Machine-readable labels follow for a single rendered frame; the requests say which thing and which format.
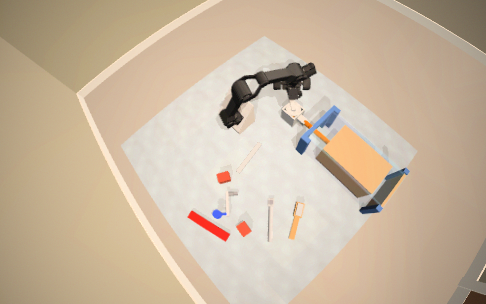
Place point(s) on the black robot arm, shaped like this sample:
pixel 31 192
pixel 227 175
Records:
pixel 241 93

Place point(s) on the red flat bar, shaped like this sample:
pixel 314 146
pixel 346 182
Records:
pixel 223 235

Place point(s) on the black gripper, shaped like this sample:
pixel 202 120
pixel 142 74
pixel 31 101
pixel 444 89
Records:
pixel 306 85

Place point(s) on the grey metal cylinder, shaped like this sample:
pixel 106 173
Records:
pixel 270 219

